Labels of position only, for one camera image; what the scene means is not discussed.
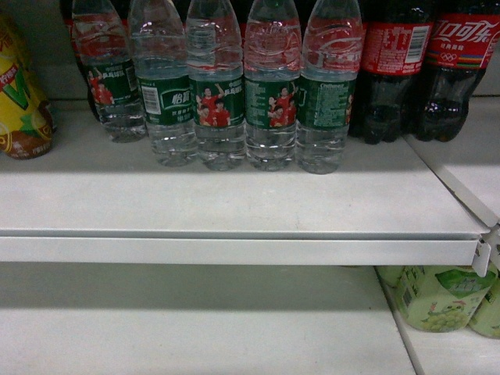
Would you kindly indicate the hidden water bottle behind front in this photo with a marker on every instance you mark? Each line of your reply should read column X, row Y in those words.
column 272, row 52

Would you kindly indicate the white metal shelf board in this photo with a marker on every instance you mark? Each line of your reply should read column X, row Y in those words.
column 90, row 200

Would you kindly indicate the right water bottle green label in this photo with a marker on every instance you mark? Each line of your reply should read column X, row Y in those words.
column 331, row 55

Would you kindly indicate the far left water bottle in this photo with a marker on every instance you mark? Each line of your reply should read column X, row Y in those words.
column 103, row 47

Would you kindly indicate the left green drink bottle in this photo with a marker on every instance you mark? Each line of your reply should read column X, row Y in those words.
column 390, row 275

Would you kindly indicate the cola bottle barcode label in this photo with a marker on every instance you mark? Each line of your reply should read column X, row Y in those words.
column 397, row 34

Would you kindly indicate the green grape drink bottle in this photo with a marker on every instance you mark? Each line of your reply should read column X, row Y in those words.
column 441, row 299

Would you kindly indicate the yellow lemon tea bottle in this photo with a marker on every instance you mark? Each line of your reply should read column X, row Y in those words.
column 26, row 121

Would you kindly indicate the cola bottle red logo label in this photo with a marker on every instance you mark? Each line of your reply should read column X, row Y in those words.
column 461, row 45

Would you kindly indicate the right green drink bottle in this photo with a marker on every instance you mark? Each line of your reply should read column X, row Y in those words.
column 485, row 321

